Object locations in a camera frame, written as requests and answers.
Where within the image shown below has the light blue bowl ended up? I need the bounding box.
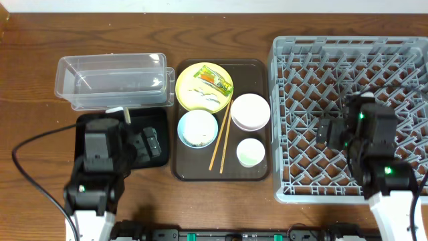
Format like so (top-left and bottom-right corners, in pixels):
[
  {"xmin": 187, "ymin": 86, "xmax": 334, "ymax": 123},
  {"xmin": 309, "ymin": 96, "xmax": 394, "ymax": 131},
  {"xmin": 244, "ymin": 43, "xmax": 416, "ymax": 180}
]
[{"xmin": 177, "ymin": 110, "xmax": 219, "ymax": 149}]

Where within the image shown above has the pile of rice scraps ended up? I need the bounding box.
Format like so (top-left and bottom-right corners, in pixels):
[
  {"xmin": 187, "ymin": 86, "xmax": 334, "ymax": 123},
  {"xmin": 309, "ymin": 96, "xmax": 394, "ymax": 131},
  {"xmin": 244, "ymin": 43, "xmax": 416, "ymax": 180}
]
[{"xmin": 183, "ymin": 118, "xmax": 216, "ymax": 147}]

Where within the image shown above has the small pale green cup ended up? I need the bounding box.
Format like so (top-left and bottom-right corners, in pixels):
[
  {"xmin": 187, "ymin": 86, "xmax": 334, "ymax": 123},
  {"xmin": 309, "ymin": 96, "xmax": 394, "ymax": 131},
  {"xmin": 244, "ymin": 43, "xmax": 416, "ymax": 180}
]
[{"xmin": 236, "ymin": 138, "xmax": 265, "ymax": 168}]

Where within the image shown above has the pink white bowl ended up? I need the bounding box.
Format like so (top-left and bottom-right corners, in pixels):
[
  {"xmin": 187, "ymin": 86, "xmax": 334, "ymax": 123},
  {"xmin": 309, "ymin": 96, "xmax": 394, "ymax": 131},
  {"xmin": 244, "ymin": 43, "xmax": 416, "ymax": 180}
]
[{"xmin": 231, "ymin": 93, "xmax": 270, "ymax": 132}]

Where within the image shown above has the green orange snack wrapper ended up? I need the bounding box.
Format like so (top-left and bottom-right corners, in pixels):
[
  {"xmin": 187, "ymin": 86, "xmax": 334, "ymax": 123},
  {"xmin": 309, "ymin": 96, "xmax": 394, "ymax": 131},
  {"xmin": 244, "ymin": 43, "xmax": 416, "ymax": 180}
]
[{"xmin": 193, "ymin": 65, "xmax": 233, "ymax": 97}]

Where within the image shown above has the white tissue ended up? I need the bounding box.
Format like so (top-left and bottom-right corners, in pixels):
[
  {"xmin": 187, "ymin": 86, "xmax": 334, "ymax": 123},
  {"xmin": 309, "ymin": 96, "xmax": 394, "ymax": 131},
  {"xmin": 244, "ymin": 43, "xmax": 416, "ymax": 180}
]
[{"xmin": 188, "ymin": 88, "xmax": 220, "ymax": 104}]

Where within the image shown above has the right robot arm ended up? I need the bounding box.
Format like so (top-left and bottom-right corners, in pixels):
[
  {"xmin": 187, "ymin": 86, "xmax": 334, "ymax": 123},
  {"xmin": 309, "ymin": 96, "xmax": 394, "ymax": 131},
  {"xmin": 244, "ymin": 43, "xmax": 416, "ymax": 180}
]
[{"xmin": 316, "ymin": 92, "xmax": 427, "ymax": 240}]

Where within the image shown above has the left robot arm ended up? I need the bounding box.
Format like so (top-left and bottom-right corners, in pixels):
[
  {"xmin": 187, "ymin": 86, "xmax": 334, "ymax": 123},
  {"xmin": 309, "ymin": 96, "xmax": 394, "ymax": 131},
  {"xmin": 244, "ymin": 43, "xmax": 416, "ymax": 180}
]
[{"xmin": 64, "ymin": 118, "xmax": 162, "ymax": 240}]

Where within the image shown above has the black waste tray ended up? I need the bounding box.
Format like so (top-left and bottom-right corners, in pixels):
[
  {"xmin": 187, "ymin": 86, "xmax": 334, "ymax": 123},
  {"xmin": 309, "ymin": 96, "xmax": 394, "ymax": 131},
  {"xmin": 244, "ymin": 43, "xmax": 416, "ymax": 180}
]
[{"xmin": 74, "ymin": 108, "xmax": 169, "ymax": 168}]

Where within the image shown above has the grey dishwasher rack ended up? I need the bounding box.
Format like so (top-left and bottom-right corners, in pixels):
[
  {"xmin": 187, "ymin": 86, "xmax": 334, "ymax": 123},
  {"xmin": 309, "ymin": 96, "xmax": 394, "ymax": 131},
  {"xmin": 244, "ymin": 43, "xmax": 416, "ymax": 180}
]
[{"xmin": 268, "ymin": 36, "xmax": 427, "ymax": 204}]

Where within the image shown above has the clear plastic waste bin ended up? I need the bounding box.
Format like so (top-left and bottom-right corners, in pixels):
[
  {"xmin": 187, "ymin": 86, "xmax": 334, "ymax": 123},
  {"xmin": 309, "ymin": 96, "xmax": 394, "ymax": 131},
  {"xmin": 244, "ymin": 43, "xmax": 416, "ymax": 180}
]
[{"xmin": 55, "ymin": 53, "xmax": 175, "ymax": 111}]

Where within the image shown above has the yellow plate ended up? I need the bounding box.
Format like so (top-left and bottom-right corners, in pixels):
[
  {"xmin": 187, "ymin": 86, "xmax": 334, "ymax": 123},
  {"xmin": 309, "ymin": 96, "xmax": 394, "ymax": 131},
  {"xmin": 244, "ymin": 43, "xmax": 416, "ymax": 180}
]
[{"xmin": 175, "ymin": 62, "xmax": 234, "ymax": 114}]

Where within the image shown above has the left wooden chopstick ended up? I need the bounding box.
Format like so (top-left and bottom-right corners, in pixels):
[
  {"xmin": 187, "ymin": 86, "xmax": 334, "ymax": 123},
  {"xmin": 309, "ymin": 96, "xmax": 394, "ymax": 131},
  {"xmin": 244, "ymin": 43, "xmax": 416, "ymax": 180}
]
[{"xmin": 209, "ymin": 102, "xmax": 230, "ymax": 171}]

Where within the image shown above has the wooden chopstick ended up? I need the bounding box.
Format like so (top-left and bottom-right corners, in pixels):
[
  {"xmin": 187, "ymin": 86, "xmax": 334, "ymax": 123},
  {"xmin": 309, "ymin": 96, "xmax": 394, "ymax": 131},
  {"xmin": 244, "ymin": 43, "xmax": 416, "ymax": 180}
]
[
  {"xmin": 219, "ymin": 100, "xmax": 233, "ymax": 174},
  {"xmin": 209, "ymin": 102, "xmax": 230, "ymax": 171}
]

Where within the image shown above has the dark brown serving tray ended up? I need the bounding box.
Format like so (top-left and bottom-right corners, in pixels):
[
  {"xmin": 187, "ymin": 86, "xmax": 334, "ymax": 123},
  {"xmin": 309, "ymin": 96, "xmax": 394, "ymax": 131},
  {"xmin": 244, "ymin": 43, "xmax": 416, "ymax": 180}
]
[{"xmin": 171, "ymin": 59, "xmax": 272, "ymax": 181}]

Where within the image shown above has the right wooden chopstick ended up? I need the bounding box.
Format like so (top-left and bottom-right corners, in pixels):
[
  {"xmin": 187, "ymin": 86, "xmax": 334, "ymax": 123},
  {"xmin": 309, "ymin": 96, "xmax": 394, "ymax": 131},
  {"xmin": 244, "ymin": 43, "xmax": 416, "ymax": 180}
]
[{"xmin": 219, "ymin": 100, "xmax": 233, "ymax": 174}]

